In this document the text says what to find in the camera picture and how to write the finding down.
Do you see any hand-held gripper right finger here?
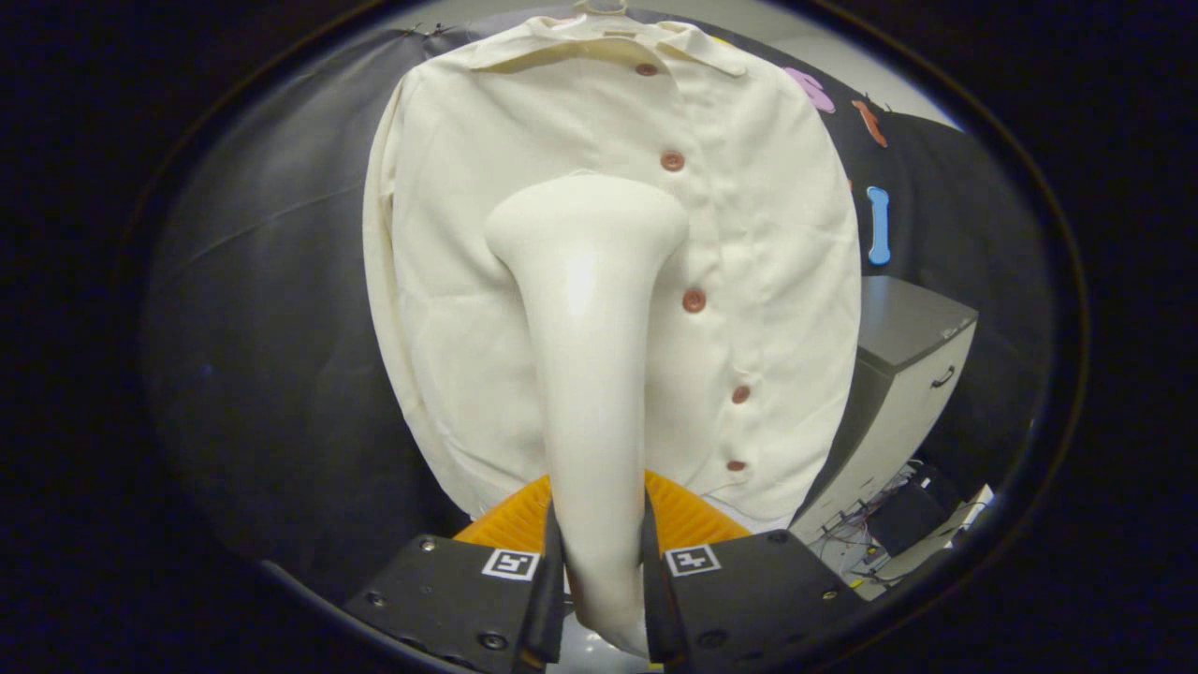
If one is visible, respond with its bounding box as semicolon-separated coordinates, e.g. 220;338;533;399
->
641;470;867;667

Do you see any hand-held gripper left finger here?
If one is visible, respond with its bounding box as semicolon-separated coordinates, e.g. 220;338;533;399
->
342;473;567;674

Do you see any white garment steamer head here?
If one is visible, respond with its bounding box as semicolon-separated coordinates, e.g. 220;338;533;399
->
484;173;691;658

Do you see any cream button-up shirt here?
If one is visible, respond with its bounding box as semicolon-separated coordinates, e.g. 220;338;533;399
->
362;11;864;535

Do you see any black box on floor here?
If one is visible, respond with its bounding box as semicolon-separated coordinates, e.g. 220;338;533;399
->
866;482;946;558

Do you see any grey and white cabinet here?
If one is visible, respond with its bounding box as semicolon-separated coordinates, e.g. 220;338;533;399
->
789;274;979;544

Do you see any tangle of coloured wires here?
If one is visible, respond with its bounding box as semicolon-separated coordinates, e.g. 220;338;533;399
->
814;463;928;583

